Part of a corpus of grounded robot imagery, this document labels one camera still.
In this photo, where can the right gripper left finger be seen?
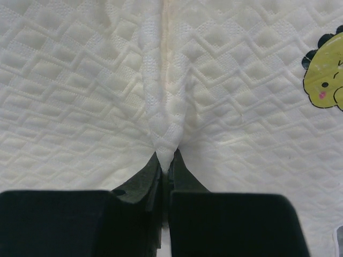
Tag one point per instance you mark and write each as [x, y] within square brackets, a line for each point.
[125, 221]

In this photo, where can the cream yellow foam pillow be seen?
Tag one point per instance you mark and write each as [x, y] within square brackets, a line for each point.
[91, 89]

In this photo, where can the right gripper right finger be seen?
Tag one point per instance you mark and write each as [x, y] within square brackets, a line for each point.
[202, 223]

